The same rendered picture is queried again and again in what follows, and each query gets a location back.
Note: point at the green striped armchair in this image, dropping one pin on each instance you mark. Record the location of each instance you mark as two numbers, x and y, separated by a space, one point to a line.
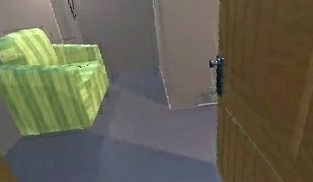
47 96

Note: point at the brown wooden room door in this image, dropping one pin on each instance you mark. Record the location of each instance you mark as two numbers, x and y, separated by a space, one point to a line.
283 75

